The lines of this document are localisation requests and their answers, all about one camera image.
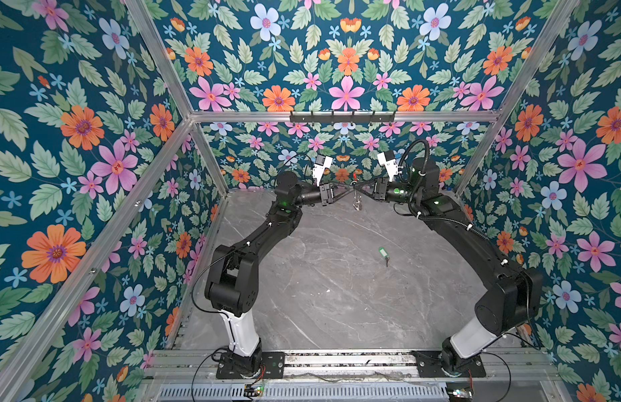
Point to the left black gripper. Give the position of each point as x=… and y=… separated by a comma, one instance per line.
x=325, y=193

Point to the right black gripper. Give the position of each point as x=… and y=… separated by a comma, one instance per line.
x=379, y=188

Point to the green-capped key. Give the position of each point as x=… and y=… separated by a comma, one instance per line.
x=384, y=255

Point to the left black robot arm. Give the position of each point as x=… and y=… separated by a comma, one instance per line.
x=232, y=284

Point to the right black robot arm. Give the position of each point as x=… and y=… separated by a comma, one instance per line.
x=512, y=291

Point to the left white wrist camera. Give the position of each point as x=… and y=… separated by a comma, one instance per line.
x=321, y=164

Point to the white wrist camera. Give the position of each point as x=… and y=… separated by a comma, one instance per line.
x=321, y=164
x=388, y=161

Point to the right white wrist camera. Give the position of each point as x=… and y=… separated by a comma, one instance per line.
x=388, y=161

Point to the black wall hook rack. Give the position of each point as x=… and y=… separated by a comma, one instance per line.
x=363, y=118

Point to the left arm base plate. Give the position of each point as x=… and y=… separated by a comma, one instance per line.
x=263, y=365

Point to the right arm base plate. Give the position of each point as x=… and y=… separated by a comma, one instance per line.
x=440, y=364

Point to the white slotted cable duct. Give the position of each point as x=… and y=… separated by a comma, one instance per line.
x=305, y=392

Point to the aluminium mounting rail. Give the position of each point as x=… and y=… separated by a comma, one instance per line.
x=404, y=364

